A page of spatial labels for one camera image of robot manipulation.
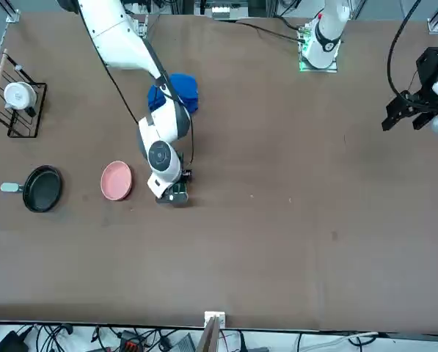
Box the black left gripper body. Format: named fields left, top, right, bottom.
left=416, top=46, right=438, bottom=91

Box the green and yellow sponge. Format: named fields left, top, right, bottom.
left=172, top=164, right=189, bottom=196

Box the pink bowl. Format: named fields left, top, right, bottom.
left=100, top=160, right=134, bottom=202

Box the crumpled blue cloth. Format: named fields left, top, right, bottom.
left=147, top=73, right=200, bottom=115

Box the white power strip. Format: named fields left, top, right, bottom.
left=210, top=4, right=231, bottom=20

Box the grey electronic device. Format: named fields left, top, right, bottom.
left=169, top=332, right=196, bottom=352

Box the red black electronic device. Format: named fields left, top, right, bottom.
left=120, top=329, right=148, bottom=352

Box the black power adapter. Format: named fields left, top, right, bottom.
left=0, top=331, right=29, bottom=352

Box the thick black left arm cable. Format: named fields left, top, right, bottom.
left=387, top=0, right=424, bottom=97

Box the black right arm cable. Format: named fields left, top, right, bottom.
left=77, top=0, right=196, bottom=175

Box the white post foot bracket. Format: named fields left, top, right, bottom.
left=203, top=310, right=227, bottom=329

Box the black wire mug rack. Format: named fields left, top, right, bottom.
left=0, top=48, right=48, bottom=139

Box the aluminium camera post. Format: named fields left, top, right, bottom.
left=196, top=315, right=222, bottom=352

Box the white mug black handle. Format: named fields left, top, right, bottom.
left=2, top=81, right=37, bottom=118

